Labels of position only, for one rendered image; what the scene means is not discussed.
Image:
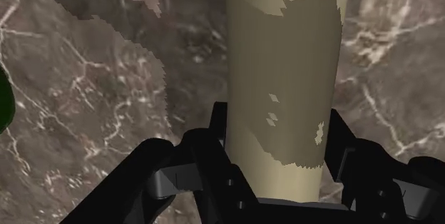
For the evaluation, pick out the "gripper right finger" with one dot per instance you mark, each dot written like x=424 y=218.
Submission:
x=368 y=174

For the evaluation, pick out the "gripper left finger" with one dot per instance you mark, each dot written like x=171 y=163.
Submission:
x=194 y=167

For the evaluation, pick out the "beige cylinder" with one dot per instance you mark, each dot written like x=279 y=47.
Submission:
x=278 y=77

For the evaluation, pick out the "dark green round object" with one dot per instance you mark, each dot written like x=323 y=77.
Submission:
x=5 y=101

